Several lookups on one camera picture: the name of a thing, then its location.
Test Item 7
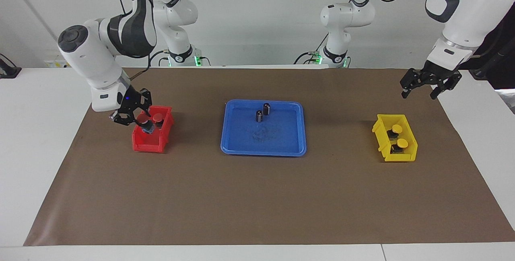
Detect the red plastic bin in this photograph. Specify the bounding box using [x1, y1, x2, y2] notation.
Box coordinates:
[132, 105, 175, 153]

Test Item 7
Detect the brown paper table mat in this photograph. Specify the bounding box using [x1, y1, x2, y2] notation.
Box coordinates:
[23, 67, 515, 247]

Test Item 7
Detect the blue plastic tray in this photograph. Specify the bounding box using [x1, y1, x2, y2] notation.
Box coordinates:
[220, 99, 307, 157]

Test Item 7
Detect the black base cable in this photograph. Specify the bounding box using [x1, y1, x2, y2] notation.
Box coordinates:
[293, 34, 328, 65]

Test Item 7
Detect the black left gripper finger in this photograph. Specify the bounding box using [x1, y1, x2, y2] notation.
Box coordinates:
[431, 74, 462, 100]
[400, 68, 423, 99]

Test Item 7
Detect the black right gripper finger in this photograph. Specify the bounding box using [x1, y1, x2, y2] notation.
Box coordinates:
[114, 110, 139, 126]
[139, 89, 152, 117]

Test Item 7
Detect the white wall socket box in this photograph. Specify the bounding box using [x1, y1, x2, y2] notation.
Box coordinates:
[44, 58, 71, 68]

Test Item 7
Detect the grey striped object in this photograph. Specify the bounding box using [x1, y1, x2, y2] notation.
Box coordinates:
[497, 89, 515, 115]

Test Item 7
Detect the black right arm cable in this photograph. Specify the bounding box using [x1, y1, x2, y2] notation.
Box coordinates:
[116, 0, 166, 81]

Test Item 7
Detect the black stand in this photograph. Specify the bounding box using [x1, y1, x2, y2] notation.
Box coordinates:
[469, 12, 515, 90]

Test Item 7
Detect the black clamp device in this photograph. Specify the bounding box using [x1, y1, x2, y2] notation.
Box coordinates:
[0, 54, 21, 78]

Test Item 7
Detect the yellow plastic bin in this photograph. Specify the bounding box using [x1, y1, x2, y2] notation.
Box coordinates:
[371, 114, 418, 162]

